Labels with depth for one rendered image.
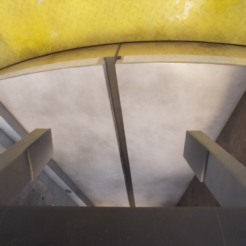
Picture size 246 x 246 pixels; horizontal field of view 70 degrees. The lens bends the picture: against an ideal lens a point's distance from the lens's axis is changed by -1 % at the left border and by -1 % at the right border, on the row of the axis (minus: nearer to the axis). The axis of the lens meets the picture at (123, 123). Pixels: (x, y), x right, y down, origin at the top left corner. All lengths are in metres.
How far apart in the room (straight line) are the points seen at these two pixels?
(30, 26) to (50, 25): 0.10
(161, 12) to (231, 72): 0.40
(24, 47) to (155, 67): 0.73
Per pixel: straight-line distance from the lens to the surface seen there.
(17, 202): 0.91
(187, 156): 0.17
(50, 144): 0.17
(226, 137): 0.78
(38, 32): 1.04
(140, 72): 0.62
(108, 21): 0.91
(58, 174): 1.13
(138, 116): 0.73
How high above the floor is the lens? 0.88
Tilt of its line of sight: 48 degrees down
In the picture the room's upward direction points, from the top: 170 degrees counter-clockwise
